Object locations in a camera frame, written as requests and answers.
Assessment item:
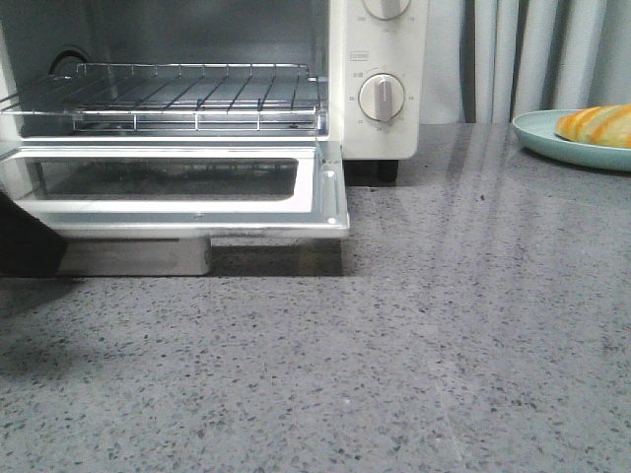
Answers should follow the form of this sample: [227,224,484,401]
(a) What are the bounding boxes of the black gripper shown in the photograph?
[1,192,68,278]

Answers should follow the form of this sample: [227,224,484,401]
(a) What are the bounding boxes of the glass oven door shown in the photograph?
[0,141,351,277]

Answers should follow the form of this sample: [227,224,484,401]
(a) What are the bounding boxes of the striped croissant bread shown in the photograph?
[555,103,630,148]

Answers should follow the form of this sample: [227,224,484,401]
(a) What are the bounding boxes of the white Toshiba toaster oven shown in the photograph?
[1,1,428,181]

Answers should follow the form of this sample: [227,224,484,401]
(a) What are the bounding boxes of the lower white oven knob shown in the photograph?
[359,74,405,122]

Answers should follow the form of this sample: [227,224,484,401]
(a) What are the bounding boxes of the white oven knob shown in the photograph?
[363,0,410,21]
[359,74,405,122]

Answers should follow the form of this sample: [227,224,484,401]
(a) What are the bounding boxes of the upper white oven knob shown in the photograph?
[363,0,410,21]

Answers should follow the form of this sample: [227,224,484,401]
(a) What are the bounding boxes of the grey white curtain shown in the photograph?
[460,0,631,124]

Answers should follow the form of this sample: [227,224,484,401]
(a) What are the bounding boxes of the teal round plate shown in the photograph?
[512,109,630,172]

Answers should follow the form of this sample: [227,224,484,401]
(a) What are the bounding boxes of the metal wire oven rack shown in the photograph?
[1,63,328,137]

